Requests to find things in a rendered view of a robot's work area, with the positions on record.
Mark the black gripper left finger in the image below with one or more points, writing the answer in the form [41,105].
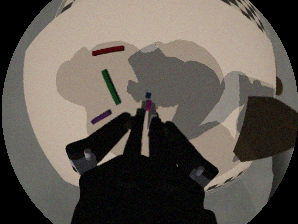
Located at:
[86,153]

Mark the purple rod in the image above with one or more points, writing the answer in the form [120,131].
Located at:
[102,116]

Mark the dark red rod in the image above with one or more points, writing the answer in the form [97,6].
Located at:
[108,50]

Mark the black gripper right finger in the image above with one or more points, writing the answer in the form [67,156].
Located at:
[186,155]

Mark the green rod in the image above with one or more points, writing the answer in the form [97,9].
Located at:
[111,87]

